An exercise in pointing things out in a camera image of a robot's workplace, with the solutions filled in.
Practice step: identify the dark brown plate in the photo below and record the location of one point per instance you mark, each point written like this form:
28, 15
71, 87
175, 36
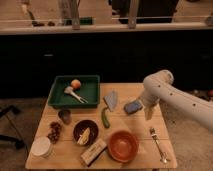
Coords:
82, 126

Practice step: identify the orange clay bowl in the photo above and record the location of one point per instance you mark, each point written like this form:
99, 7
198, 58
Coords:
123, 146

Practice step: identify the silver fork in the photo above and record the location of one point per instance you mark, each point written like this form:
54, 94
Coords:
162, 153

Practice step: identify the orange peach fruit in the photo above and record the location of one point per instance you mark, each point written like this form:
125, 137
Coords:
75, 84

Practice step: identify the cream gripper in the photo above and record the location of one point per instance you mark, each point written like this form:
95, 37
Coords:
149, 111

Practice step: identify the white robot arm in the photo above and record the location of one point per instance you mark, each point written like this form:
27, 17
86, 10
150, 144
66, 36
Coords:
158, 86

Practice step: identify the white lidded container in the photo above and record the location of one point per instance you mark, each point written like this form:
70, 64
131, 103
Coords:
41, 147

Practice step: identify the wooden block brush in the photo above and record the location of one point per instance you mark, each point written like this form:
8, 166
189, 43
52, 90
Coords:
90, 154

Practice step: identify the brown grape cluster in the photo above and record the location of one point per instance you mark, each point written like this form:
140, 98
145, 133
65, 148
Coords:
55, 130

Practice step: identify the blue sponge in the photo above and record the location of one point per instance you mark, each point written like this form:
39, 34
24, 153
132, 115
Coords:
132, 107

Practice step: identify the green plastic tray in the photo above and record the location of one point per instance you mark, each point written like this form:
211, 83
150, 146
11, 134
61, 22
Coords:
89, 90

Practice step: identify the small dark metal cup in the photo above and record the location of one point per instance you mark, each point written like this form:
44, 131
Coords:
65, 116

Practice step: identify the yellow banana piece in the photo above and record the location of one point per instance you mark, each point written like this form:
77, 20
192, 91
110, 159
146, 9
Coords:
83, 139

